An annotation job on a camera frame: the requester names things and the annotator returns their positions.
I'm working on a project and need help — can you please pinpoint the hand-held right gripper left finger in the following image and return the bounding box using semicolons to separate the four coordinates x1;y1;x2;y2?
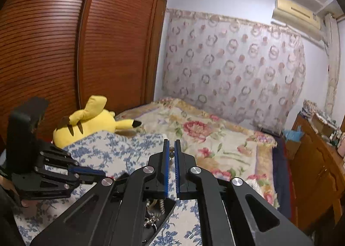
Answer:
30;139;171;246

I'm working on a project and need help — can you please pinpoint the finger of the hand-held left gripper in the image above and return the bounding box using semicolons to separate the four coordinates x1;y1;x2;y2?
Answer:
40;142;107;179
16;173;109;200

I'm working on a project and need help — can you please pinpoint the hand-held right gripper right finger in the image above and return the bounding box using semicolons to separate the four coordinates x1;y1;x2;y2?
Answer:
174;139;315;246

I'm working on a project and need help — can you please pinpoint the metal chain necklace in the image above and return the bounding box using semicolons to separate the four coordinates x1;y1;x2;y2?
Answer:
145;151;174;228

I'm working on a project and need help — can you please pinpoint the black box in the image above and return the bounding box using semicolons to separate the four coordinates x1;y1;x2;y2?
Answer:
141;197;177;246

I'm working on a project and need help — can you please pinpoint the person's left hand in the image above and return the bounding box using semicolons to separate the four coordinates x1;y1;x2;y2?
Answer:
0;177;29;208

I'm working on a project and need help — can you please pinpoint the blue floral tablecloth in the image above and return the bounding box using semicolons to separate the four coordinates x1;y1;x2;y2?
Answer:
13;131;209;246

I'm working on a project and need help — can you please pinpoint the floral blanket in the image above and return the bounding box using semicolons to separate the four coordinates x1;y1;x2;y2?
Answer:
114;97;280;209

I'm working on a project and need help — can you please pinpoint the yellow plush toy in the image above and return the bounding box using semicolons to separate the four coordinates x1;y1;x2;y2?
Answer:
52;95;143;147

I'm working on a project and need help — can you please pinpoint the wooden louvered wardrobe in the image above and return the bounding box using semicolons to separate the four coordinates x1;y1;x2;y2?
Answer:
0;0;168;150

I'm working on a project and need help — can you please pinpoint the dark blue bedsheet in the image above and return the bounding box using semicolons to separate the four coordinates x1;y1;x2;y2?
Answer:
272;137;293;220

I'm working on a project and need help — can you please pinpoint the circle patterned curtain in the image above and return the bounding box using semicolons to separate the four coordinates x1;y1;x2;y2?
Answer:
161;8;307;135

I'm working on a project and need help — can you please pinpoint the blue plastic bag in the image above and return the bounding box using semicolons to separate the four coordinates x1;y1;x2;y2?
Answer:
282;125;304;142

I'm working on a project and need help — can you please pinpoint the wooden cabinet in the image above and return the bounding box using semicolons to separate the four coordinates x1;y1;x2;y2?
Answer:
289;112;345;236

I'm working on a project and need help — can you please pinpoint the patterned box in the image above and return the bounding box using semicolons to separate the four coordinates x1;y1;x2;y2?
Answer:
301;99;318;117

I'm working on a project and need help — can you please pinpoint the cardboard box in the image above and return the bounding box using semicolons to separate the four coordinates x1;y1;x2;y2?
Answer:
312;112;335;131

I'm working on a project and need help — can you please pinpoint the pink thermos jug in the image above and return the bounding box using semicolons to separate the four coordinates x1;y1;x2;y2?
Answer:
337;131;345;158

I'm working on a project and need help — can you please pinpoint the cream side curtain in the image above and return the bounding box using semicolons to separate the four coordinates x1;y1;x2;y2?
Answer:
323;13;342;117

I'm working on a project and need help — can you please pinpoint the beige air conditioner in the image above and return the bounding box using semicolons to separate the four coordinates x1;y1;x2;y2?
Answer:
272;0;324;42

